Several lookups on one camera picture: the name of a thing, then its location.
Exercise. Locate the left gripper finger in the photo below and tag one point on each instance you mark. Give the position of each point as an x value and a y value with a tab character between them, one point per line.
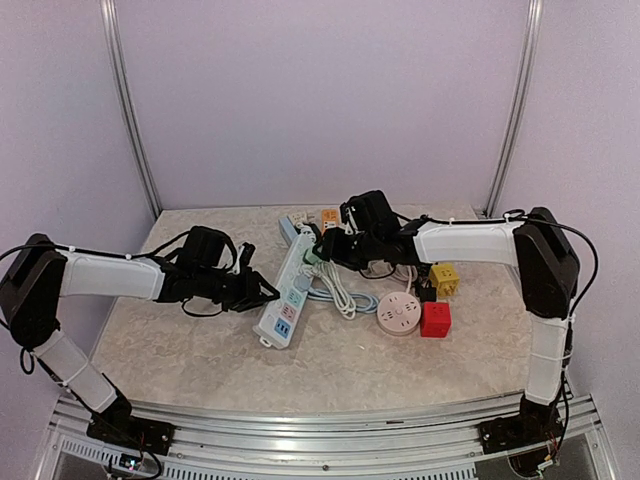
258	289
247	302

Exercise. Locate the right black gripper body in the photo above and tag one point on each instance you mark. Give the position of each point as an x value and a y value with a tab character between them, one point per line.
366	246

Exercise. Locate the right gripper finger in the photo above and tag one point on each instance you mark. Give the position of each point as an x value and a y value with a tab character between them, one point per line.
323	250
349	259

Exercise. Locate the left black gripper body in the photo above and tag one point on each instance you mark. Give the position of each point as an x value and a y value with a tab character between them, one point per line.
212	287

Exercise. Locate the white power strip blue USB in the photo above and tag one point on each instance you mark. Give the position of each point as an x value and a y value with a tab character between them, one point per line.
279	319

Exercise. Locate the white round socket base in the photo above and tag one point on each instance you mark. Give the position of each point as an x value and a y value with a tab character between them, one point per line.
398	313

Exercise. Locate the black plug adapter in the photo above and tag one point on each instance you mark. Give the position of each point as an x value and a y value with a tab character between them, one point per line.
425	293

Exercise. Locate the yellow cube socket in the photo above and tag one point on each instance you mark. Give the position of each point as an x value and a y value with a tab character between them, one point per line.
444	279

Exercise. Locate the red cube socket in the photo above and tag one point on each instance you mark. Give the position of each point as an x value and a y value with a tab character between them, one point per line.
435	320

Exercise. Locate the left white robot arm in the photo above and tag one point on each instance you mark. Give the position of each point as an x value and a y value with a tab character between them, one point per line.
43	272

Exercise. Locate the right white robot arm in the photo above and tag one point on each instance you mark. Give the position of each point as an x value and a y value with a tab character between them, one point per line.
532	242

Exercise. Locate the light green cube socket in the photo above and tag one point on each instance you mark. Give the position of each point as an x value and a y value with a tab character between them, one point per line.
310	257

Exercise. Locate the beige cube socket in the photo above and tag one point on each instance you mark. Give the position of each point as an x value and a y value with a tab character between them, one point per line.
298	217

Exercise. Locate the light blue cube socket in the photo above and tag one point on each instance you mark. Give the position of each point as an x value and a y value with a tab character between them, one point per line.
287	230

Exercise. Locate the orange power strip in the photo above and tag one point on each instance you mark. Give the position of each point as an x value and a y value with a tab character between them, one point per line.
330	218

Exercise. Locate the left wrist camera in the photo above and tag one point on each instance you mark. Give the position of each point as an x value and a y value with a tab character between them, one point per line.
244	255

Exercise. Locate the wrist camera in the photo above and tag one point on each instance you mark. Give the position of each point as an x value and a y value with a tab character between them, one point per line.
348	220
244	255

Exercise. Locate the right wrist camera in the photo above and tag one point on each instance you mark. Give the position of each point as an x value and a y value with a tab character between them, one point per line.
348	220

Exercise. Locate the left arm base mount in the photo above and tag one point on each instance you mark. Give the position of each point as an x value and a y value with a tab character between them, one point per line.
146	435

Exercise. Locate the front aluminium rail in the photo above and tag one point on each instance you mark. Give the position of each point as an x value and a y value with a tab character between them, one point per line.
437	442

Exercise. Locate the right aluminium frame post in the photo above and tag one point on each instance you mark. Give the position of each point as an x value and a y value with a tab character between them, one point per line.
518	105

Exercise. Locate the aluminium frame post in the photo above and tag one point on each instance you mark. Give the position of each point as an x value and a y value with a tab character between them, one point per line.
108	9
518	105

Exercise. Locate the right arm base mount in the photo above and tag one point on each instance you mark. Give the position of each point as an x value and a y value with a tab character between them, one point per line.
509	433

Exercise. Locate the left aluminium frame post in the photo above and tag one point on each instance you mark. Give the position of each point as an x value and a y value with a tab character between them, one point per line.
108	9

